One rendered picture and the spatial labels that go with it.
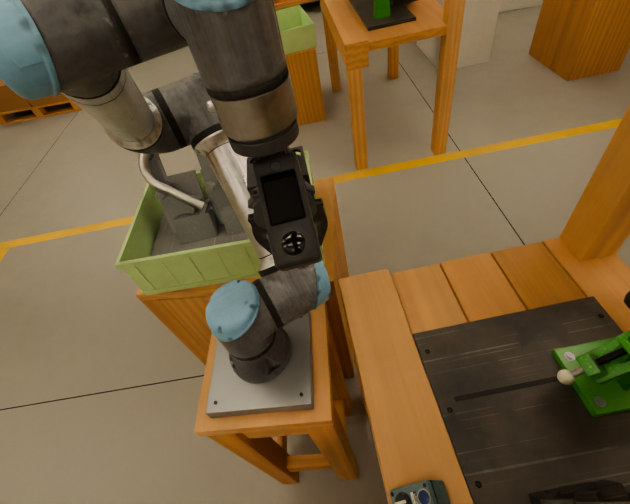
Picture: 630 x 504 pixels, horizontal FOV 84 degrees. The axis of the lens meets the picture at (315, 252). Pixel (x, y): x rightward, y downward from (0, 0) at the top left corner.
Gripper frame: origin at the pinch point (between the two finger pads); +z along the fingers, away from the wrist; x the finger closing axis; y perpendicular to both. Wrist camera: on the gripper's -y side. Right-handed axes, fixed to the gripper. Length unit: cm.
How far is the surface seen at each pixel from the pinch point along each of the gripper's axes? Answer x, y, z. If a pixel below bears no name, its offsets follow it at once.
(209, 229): 34, 60, 41
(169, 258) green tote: 42, 43, 34
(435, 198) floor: -84, 142, 129
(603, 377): -47, -13, 32
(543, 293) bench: -53, 10, 41
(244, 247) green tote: 20, 41, 35
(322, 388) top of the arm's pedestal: 4.1, -0.4, 44.3
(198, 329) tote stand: 51, 43, 76
